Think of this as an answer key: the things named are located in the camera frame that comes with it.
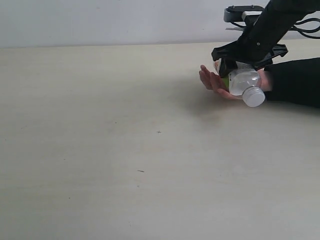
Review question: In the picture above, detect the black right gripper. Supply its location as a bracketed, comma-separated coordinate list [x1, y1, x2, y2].
[211, 0, 320, 77]

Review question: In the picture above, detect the milky white drink bottle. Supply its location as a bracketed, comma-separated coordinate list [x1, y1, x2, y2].
[214, 60, 266, 108]

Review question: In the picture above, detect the black sleeved forearm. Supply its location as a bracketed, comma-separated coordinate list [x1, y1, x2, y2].
[264, 57, 320, 108]

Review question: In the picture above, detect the person's bare hand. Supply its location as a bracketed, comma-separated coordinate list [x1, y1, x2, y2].
[198, 64, 273, 101]

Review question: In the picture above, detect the black braided cable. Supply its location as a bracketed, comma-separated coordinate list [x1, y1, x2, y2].
[291, 18, 320, 39]

